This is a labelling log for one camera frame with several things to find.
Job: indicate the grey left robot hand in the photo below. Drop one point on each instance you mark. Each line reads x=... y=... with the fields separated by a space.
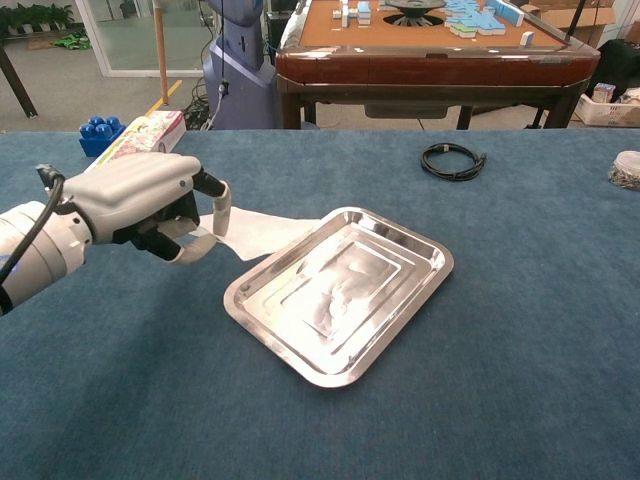
x=130 y=192

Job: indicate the white paper sheet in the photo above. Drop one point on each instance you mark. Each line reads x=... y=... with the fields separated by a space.
x=265 y=230

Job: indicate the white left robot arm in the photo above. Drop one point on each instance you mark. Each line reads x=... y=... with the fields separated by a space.
x=35 y=245

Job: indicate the blue toy building brick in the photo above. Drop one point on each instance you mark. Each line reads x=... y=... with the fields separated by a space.
x=100 y=132

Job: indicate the floral pink white carton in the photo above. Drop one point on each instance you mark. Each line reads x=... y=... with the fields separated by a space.
x=167 y=132

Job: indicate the wooden pole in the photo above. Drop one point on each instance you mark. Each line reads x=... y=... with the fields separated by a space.
x=160 y=50

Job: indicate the dark slanted table leg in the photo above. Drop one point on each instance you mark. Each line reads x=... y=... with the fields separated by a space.
x=17 y=85

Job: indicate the purple blue machine base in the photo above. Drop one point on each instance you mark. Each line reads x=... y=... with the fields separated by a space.
x=240 y=75

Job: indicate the green item on floor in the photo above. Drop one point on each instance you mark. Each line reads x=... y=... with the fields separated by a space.
x=72 y=41

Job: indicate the row of potted plants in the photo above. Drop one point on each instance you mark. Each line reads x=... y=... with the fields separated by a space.
x=35 y=17

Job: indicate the silver metal tray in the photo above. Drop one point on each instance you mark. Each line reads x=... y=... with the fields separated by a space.
x=330 y=300

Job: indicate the small mahjong tile stack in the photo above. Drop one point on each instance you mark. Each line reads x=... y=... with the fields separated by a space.
x=352 y=14

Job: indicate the brown mahjong table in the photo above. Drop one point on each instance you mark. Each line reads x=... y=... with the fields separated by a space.
x=425 y=65

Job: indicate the black mahjong table dial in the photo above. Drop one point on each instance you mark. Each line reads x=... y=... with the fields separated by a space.
x=414 y=7

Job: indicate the large mahjong tile pile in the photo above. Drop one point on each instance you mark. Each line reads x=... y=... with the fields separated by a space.
x=475 y=20

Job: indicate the single blue white mahjong tile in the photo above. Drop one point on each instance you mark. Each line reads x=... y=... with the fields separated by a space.
x=526 y=38

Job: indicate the white plastic crate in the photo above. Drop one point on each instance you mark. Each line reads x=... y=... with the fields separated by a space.
x=600 y=115

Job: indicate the thin black pole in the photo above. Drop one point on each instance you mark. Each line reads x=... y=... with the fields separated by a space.
x=575 y=22

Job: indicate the small carton in crate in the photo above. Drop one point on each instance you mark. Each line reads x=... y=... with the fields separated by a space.
x=603 y=92

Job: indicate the black bag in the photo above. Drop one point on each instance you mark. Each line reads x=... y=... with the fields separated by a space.
x=620 y=60

